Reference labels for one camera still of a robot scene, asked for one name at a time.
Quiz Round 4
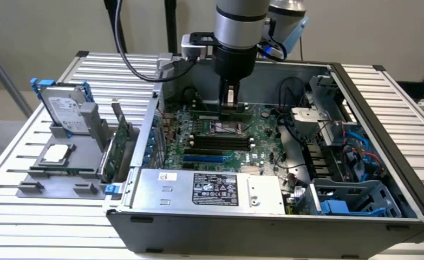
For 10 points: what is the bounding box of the hard disk with blue carrier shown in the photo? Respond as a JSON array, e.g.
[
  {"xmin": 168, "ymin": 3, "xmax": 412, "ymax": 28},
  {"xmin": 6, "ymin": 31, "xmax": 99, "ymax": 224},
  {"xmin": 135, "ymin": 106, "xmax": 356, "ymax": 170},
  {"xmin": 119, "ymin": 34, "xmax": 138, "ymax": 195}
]
[{"xmin": 28, "ymin": 77, "xmax": 96, "ymax": 139}]

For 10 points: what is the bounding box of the green RAM stick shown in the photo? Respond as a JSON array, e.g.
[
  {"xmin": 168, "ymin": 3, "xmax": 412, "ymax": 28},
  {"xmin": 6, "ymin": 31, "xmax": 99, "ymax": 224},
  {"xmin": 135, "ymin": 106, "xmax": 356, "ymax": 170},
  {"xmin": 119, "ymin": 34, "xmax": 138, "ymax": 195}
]
[{"xmin": 188, "ymin": 109, "xmax": 252, "ymax": 123}]

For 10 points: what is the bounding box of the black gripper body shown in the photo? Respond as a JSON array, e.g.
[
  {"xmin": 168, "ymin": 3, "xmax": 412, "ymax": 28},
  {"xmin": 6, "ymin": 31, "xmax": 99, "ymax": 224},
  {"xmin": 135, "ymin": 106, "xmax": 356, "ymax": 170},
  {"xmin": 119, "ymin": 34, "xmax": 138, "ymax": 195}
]
[{"xmin": 211, "ymin": 45, "xmax": 258, "ymax": 81}]

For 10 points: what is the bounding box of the blue disk bay clip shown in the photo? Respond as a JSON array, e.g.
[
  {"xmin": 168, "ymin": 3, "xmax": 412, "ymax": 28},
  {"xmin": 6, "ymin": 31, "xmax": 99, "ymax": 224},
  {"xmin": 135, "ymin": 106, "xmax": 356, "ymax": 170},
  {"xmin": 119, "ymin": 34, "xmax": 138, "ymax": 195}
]
[{"xmin": 319, "ymin": 199, "xmax": 351, "ymax": 216}]

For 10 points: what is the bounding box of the green motherboard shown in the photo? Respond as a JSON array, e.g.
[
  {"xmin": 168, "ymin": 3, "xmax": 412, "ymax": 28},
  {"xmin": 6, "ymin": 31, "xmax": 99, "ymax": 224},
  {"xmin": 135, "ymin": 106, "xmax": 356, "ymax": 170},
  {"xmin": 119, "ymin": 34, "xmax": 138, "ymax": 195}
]
[{"xmin": 160, "ymin": 103, "xmax": 291, "ymax": 176}]

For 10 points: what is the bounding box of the black fan shroud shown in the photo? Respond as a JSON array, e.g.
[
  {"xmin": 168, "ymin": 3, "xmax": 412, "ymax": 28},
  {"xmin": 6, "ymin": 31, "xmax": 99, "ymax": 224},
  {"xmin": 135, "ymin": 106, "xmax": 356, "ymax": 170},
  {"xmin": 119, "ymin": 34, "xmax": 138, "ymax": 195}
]
[{"xmin": 300, "ymin": 140, "xmax": 343, "ymax": 183}]

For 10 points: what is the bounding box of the aluminium profile pole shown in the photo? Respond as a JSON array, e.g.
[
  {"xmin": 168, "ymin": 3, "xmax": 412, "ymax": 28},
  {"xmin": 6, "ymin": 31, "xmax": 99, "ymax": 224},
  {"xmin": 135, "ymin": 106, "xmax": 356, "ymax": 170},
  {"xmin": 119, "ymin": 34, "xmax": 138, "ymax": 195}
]
[{"xmin": 0, "ymin": 34, "xmax": 32, "ymax": 118}]

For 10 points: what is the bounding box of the grey cable adapter box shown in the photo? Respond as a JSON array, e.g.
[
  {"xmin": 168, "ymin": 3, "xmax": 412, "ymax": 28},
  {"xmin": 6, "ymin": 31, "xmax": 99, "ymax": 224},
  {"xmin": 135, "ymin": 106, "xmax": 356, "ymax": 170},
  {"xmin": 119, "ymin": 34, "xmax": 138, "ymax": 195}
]
[{"xmin": 155, "ymin": 53, "xmax": 183, "ymax": 80}]

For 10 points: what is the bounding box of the black open PC case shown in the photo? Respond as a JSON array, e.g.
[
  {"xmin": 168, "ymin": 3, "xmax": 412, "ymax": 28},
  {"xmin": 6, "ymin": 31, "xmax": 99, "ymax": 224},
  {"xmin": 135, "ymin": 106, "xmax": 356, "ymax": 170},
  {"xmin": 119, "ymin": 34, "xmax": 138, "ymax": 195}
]
[{"xmin": 106, "ymin": 57, "xmax": 424, "ymax": 253}]

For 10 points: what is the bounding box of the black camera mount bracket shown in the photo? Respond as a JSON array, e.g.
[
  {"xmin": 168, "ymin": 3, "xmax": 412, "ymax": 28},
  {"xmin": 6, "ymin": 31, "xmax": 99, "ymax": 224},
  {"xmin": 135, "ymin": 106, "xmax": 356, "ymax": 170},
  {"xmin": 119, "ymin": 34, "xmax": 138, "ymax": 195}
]
[{"xmin": 190, "ymin": 31, "xmax": 219, "ymax": 46}]

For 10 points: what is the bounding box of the grey parts rack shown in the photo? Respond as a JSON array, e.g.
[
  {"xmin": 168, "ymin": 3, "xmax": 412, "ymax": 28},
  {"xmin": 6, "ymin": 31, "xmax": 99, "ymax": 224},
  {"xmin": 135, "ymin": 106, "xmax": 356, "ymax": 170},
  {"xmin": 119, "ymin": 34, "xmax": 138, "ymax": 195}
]
[{"xmin": 16, "ymin": 102, "xmax": 142, "ymax": 200}]

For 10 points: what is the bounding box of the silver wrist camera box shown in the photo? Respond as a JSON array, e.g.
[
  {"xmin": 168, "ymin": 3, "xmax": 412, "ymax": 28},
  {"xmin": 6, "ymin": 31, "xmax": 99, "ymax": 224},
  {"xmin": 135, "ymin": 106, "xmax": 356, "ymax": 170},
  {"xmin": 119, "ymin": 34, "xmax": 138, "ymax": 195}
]
[{"xmin": 180, "ymin": 34, "xmax": 210, "ymax": 59}]

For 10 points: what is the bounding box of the thick black cable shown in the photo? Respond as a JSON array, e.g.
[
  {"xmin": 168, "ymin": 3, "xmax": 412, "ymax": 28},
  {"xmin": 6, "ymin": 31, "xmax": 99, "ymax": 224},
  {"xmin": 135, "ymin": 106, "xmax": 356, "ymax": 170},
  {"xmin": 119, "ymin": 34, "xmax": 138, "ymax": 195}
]
[
  {"xmin": 115, "ymin": 0, "xmax": 200, "ymax": 83},
  {"xmin": 119, "ymin": 40, "xmax": 195, "ymax": 81}
]

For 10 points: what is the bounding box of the blue expansion slot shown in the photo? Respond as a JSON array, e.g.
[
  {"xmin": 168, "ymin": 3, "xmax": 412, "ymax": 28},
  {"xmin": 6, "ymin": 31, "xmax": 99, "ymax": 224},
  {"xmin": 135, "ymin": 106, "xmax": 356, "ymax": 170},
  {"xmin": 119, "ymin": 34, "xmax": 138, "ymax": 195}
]
[{"xmin": 182, "ymin": 155, "xmax": 224, "ymax": 165}]

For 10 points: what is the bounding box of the thin black wire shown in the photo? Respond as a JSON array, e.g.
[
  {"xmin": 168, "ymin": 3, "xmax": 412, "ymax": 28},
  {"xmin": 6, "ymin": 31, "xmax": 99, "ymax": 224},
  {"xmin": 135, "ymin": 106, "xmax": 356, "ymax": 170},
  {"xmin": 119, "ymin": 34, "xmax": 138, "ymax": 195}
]
[{"xmin": 274, "ymin": 152, "xmax": 308, "ymax": 176}]

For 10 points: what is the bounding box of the green graphics card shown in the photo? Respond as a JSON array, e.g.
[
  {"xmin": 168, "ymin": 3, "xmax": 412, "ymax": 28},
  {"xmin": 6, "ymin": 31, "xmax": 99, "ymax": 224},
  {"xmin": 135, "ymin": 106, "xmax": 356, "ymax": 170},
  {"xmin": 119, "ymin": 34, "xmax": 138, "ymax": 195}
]
[{"xmin": 98, "ymin": 97, "xmax": 132, "ymax": 183}]

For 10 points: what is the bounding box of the CPU socket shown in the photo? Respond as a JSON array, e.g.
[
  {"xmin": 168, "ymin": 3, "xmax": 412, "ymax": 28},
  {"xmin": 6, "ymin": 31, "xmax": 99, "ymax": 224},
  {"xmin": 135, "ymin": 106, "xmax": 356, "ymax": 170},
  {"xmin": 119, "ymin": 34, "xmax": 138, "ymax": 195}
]
[{"xmin": 204, "ymin": 120, "xmax": 244, "ymax": 135}]

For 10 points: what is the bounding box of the metal disk bay cage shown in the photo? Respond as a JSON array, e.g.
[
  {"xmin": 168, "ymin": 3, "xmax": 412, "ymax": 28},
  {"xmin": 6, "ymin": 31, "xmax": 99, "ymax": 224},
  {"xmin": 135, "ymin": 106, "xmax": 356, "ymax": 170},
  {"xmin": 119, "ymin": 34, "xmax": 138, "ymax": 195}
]
[{"xmin": 290, "ymin": 75, "xmax": 359, "ymax": 148}]

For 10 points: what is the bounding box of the blue lit plug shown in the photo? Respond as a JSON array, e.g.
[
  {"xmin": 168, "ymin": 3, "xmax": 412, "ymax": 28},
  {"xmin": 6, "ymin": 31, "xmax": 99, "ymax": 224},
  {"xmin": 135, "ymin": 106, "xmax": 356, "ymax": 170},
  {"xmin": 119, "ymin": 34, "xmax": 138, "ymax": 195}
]
[{"xmin": 262, "ymin": 45, "xmax": 284, "ymax": 60}]

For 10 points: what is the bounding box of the black power supply label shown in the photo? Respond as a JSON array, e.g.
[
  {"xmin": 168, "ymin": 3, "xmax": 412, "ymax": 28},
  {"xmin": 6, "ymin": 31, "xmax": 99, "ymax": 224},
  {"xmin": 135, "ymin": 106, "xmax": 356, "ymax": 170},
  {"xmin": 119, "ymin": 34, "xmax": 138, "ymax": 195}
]
[{"xmin": 191, "ymin": 172, "xmax": 240, "ymax": 207}]

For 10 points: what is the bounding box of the blue data wire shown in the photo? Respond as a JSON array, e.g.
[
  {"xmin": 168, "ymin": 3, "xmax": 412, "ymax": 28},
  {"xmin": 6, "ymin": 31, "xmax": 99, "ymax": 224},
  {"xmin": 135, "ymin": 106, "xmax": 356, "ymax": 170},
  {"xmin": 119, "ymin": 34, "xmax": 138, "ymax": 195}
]
[{"xmin": 343, "ymin": 129, "xmax": 378, "ymax": 176}]

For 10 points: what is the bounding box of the black looped wire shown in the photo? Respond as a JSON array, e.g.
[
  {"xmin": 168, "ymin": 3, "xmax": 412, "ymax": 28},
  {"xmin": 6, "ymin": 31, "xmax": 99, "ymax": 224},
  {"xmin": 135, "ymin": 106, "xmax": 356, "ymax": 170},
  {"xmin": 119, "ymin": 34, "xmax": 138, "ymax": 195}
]
[{"xmin": 276, "ymin": 76, "xmax": 308, "ymax": 109}]

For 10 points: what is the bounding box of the red wire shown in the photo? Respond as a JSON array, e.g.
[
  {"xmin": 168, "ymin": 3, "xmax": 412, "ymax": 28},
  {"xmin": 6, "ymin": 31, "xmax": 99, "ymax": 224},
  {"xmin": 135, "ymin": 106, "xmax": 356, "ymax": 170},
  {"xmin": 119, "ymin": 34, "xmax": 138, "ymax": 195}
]
[{"xmin": 362, "ymin": 152, "xmax": 383, "ymax": 169}]

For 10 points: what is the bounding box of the grey plastic disk bay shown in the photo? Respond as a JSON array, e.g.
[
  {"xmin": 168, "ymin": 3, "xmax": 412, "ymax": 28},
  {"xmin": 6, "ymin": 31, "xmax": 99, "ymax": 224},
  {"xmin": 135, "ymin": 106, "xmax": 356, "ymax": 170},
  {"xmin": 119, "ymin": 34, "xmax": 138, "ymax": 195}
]
[{"xmin": 307, "ymin": 178, "xmax": 403, "ymax": 218}]

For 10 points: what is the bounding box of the silver power supply unit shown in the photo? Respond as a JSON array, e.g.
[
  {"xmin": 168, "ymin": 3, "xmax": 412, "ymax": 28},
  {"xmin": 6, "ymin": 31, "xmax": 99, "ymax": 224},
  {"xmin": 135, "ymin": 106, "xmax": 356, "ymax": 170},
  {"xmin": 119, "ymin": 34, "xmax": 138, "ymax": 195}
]
[{"xmin": 122, "ymin": 167, "xmax": 288, "ymax": 215}]

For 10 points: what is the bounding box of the black RAM slot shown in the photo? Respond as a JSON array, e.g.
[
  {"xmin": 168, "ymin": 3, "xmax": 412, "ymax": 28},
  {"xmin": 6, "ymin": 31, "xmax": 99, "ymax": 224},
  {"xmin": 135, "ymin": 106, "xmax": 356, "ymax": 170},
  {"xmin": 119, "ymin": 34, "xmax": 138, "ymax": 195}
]
[
  {"xmin": 190, "ymin": 136, "xmax": 254, "ymax": 143},
  {"xmin": 188, "ymin": 144, "xmax": 254, "ymax": 152},
  {"xmin": 190, "ymin": 140, "xmax": 254, "ymax": 147},
  {"xmin": 191, "ymin": 133, "xmax": 254, "ymax": 139}
]

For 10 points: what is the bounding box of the silver CPU chip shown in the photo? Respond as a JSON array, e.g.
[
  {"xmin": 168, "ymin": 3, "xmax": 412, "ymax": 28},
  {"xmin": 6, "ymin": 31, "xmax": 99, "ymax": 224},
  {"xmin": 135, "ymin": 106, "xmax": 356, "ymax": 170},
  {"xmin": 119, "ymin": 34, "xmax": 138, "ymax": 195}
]
[{"xmin": 39, "ymin": 144, "xmax": 76, "ymax": 165}]

